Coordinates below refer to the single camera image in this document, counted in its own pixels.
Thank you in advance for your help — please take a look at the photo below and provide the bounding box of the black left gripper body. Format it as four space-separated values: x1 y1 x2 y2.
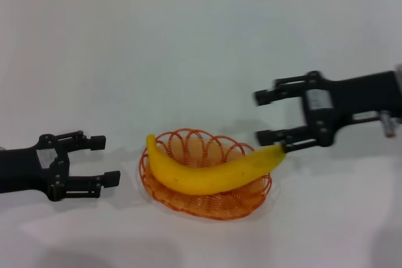
0 134 72 203

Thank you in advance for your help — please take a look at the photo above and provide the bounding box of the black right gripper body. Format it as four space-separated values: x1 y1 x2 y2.
300 70 400 148

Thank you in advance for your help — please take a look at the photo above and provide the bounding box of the orange woven plastic basket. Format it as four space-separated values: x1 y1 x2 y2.
139 128 272 220

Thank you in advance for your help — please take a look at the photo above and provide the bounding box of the yellow banana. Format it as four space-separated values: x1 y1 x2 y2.
146 133 288 196

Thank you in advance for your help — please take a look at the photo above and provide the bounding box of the silver plug with red tip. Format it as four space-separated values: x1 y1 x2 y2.
378 110 398 138

